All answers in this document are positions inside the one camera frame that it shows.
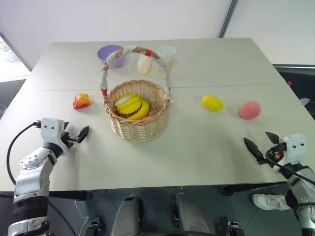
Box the yellow toy lemon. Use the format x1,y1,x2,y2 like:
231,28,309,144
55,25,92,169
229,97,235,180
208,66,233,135
201,95,224,113

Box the cream plastic bottle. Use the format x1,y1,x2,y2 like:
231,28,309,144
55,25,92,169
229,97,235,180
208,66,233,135
137,54,152,75

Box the dark wall post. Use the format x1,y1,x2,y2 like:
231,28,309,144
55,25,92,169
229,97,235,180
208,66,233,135
218,0,239,39

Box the white sneaker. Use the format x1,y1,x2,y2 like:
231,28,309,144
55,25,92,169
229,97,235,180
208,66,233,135
252,193,291,211

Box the dark rounded robot leg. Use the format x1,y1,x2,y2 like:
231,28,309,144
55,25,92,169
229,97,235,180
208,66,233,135
170,192,213,236
110,195,144,236

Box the wicker basket with taped handle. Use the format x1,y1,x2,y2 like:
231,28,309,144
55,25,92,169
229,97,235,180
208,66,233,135
99,45,174,143

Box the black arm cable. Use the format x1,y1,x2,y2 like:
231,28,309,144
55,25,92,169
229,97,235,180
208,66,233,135
6,120,42,185
266,156,315,185

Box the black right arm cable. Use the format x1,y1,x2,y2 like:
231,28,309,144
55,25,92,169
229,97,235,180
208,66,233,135
266,156,315,185

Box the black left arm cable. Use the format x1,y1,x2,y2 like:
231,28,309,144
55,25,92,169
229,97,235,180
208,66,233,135
6,120,42,185

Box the clear plastic cup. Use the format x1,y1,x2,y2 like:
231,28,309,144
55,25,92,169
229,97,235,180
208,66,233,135
157,46,176,72

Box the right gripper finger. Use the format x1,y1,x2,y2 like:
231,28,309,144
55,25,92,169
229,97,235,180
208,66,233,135
243,137,267,165
265,131,281,147

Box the yellow toy banana bunch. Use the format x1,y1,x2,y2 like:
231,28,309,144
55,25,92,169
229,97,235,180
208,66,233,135
114,93,151,121

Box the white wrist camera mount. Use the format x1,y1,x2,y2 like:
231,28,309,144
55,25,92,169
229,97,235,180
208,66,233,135
281,133,308,163
40,118,70,150

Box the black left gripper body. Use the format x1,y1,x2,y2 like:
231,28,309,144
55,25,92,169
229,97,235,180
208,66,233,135
60,131,75,149

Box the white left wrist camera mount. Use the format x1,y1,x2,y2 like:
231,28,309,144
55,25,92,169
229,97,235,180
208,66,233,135
40,118,70,150

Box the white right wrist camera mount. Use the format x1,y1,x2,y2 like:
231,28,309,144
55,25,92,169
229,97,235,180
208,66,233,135
281,133,308,163

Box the black table support bar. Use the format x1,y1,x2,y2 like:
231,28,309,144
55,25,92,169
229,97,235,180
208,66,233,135
48,190,93,202
222,183,274,197

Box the pink toy peach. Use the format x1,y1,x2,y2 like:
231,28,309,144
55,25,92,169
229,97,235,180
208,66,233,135
238,101,262,120

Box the purple plastic bowl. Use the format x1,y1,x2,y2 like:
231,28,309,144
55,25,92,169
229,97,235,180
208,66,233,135
97,45,125,68

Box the thin white cord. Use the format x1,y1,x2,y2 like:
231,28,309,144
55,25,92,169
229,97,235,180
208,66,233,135
75,199,90,223

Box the red orange toy mango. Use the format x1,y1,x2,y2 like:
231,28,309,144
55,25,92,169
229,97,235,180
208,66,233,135
72,93,92,110

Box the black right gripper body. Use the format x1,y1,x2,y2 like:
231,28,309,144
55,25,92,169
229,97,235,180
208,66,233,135
266,144,287,168

